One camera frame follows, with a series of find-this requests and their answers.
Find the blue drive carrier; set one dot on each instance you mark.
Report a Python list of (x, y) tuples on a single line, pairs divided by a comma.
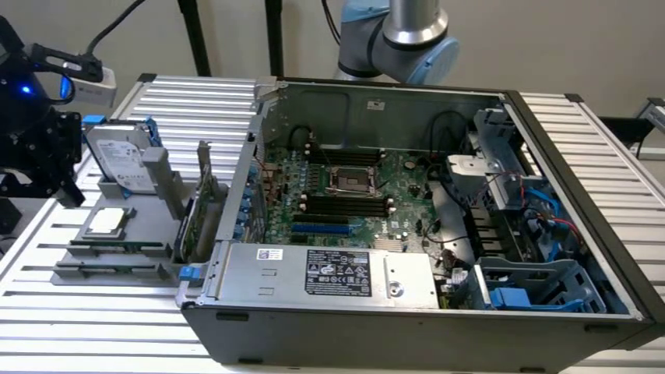
[(511, 299)]

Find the blue expansion slot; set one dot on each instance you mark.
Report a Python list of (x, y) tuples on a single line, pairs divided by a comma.
[(318, 228)]

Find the black RAM slot bank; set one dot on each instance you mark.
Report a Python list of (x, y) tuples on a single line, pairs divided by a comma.
[(345, 156), (345, 205)]

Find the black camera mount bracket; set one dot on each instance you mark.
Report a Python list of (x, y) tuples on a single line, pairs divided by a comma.
[(57, 58)]

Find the blue case latch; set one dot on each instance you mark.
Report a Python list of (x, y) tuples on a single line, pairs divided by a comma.
[(189, 272)]

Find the green graphics card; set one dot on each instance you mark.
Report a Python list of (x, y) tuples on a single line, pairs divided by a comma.
[(200, 230)]

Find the green motherboard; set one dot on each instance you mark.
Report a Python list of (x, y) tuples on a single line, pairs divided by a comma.
[(410, 210)]

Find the black open PC case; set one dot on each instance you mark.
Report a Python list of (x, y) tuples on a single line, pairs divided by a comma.
[(364, 335)]

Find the CPU socket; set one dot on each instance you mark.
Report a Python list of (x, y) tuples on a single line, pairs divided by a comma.
[(353, 179)]

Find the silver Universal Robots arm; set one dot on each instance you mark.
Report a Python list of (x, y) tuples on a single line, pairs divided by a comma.
[(410, 27)]

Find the grey parts rack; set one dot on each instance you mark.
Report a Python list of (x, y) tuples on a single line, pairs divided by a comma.
[(140, 218)]

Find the silver chipset heatsink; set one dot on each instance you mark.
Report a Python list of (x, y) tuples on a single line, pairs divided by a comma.
[(388, 244)]

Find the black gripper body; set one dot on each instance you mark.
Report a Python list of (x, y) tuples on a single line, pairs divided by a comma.
[(25, 117)]

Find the metal disk bay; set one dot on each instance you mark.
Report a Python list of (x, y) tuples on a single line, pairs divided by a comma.
[(487, 163)]

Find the silver CPU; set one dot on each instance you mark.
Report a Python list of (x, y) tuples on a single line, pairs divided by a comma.
[(108, 223)]

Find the hard disk with blue rails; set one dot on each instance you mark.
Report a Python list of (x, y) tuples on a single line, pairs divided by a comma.
[(121, 159)]

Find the grey drive cage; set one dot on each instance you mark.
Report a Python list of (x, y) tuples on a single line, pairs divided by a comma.
[(545, 280)]

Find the coin cell battery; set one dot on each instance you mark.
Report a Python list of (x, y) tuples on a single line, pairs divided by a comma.
[(410, 164)]

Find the grey power supply unit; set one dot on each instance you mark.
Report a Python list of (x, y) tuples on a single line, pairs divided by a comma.
[(280, 288)]

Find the black expansion slot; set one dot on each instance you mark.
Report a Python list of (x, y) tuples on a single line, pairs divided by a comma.
[(318, 219)]

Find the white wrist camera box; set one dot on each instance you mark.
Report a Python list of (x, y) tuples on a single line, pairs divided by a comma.
[(96, 87)]

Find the black stand pole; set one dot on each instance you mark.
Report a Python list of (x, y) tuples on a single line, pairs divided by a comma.
[(274, 35), (194, 35)]

